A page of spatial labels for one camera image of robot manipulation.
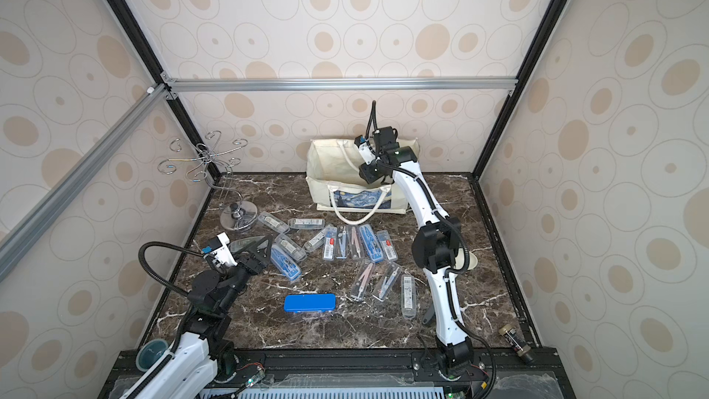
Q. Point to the silver aluminium left rail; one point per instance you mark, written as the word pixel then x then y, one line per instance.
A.
pixel 31 227

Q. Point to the clear compass case right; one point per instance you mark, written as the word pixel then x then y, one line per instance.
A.
pixel 409 304

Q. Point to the clear case near rack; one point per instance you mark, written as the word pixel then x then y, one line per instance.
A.
pixel 273 223

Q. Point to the long barcode clear case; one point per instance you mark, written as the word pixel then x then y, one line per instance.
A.
pixel 306 224

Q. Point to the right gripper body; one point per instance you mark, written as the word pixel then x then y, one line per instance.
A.
pixel 374 171

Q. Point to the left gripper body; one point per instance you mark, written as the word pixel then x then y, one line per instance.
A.
pixel 252 270

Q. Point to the silver aluminium crossbar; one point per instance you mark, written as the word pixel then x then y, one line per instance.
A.
pixel 330 84

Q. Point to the cream canvas tote bag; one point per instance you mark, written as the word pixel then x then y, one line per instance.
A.
pixel 334 183

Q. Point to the small brown glass bottle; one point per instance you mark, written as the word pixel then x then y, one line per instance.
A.
pixel 521 348

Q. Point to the red label clear case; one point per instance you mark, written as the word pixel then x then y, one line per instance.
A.
pixel 386 244

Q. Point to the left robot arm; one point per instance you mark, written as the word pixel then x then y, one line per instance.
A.
pixel 200 353

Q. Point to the blue compass clear case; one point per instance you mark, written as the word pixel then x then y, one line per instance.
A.
pixel 371 243

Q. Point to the white bowl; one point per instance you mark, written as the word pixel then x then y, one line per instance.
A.
pixel 466 256

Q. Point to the chrome wire cup rack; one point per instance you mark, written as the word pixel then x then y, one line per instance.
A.
pixel 215 165

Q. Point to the gold label clear case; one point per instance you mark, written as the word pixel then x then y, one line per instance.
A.
pixel 296 252

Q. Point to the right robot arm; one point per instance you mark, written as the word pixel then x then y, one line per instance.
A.
pixel 439 248

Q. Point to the pink compass clear case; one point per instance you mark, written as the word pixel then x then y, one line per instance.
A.
pixel 359 289

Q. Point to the green clear case left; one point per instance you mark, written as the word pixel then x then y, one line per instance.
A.
pixel 246 243

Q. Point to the blue compass case flat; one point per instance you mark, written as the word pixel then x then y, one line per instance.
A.
pixel 310 303

